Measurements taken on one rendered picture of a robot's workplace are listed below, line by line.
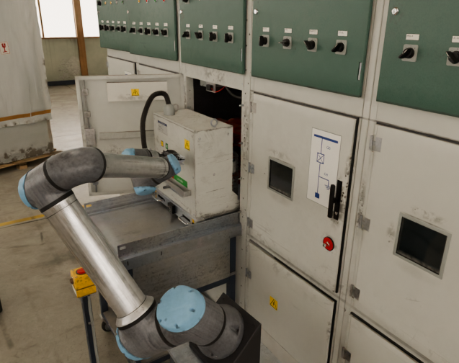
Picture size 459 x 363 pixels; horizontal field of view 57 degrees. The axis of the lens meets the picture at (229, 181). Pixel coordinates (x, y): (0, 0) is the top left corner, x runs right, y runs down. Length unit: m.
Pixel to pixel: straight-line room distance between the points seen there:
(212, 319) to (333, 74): 0.95
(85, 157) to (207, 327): 0.66
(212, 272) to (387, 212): 1.15
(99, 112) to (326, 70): 1.50
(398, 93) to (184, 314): 0.95
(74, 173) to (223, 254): 1.21
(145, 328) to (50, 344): 1.59
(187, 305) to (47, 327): 1.88
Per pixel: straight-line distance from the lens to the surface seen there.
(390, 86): 1.46
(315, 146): 1.71
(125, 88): 2.62
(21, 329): 3.21
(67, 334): 3.06
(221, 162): 2.18
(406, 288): 1.60
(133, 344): 1.53
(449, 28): 1.36
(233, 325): 1.53
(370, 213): 1.59
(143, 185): 1.87
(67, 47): 13.36
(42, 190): 1.41
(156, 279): 2.21
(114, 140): 2.72
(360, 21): 1.54
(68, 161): 1.36
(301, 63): 1.73
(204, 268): 2.33
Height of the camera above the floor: 1.91
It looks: 21 degrees down
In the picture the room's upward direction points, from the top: straight up
